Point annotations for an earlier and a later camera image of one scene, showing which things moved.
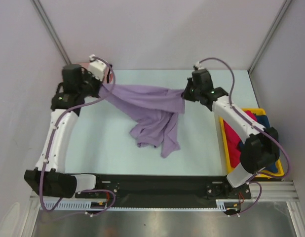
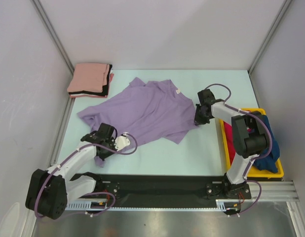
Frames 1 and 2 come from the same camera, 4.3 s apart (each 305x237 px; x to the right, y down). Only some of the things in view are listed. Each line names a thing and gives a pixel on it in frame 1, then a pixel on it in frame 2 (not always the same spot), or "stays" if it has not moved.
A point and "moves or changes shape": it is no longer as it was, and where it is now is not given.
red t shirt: [233, 140] stays
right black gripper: [186, 95] to [198, 120]
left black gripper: [88, 74] to [112, 141]
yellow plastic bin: [227, 159] stays
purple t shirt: [155, 109] moves or changes shape
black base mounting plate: [165, 189] stays
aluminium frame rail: [272, 191] stays
